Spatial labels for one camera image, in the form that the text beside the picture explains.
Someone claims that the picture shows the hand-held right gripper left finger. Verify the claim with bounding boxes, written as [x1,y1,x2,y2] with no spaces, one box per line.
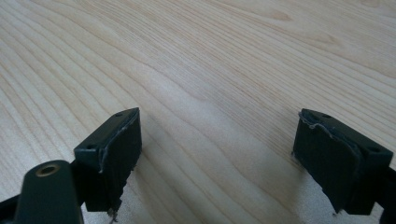
[73,106,143,215]

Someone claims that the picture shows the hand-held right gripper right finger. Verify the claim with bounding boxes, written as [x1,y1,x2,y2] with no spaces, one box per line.
[291,107,394,217]

